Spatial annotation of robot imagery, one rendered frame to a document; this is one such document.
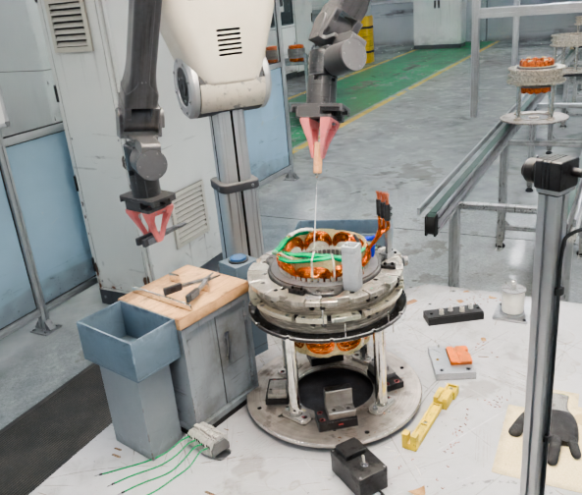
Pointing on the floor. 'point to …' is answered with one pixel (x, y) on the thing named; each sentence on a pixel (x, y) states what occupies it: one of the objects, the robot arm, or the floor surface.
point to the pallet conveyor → (449, 204)
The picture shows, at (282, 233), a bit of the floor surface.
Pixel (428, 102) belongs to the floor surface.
